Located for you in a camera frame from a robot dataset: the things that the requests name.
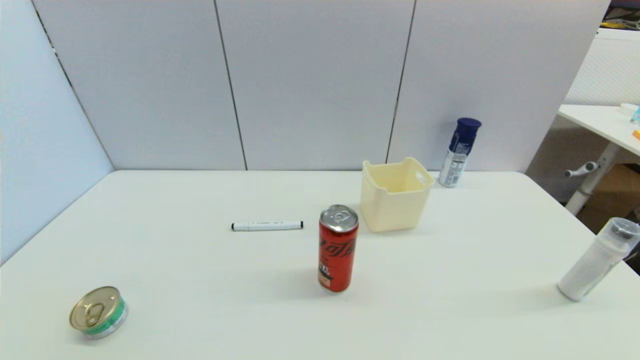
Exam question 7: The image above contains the white black-capped marker pen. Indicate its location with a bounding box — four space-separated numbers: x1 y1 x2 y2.
231 220 304 232

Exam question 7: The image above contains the red cola can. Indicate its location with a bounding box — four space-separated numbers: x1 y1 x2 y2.
318 204 360 294

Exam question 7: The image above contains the cream plastic basket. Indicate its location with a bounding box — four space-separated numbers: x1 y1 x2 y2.
360 156 436 234

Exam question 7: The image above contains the blue-capped spray can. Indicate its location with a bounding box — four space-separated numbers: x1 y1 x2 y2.
438 117 483 189

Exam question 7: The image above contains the green cat food tin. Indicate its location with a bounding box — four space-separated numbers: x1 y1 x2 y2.
68 285 129 340

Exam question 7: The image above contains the white bottle with clear cap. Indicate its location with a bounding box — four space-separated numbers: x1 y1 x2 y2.
557 217 640 302

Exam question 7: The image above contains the white side table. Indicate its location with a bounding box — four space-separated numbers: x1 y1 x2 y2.
557 103 640 217

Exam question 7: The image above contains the brown cardboard box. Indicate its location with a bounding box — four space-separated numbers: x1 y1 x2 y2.
590 164 640 233

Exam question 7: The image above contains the white perforated partition panel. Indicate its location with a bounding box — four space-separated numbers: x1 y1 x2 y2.
525 27 640 201

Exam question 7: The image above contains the white table crank handle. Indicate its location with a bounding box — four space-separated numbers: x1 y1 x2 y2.
565 161 599 179

